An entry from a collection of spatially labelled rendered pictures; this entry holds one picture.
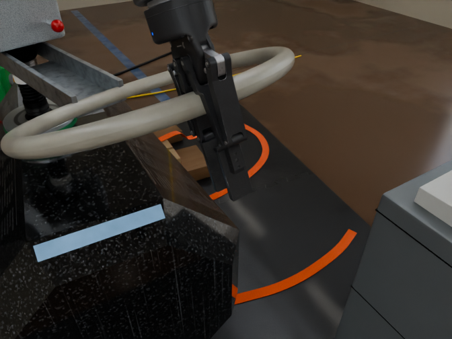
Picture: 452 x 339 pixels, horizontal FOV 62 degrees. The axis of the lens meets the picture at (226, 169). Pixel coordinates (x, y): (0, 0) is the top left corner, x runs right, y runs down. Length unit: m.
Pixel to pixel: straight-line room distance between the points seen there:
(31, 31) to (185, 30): 0.79
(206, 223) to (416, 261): 0.56
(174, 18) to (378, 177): 2.20
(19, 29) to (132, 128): 0.76
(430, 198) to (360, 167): 1.53
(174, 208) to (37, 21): 0.60
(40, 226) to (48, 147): 0.53
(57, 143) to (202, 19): 0.22
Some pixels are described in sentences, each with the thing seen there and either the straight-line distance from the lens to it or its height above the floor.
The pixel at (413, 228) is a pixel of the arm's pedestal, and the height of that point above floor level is 0.77.
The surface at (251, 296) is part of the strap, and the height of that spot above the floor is 0.02.
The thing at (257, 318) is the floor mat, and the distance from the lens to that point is 1.68.
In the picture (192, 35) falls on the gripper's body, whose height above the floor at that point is 1.33.
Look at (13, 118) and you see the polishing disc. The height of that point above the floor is 0.86.
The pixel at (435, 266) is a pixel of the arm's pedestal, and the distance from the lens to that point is 1.07.
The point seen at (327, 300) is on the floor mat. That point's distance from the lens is 1.78.
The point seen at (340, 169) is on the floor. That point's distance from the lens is 2.50.
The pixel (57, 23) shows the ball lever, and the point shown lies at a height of 1.16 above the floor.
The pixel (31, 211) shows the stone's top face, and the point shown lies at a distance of 1.05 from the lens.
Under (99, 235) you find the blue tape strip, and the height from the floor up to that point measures 0.78.
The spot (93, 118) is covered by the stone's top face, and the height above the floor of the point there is 0.80.
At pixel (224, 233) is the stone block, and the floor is 0.61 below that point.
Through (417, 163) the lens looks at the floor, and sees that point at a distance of 2.74.
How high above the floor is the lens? 1.45
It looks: 37 degrees down
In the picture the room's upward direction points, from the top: straight up
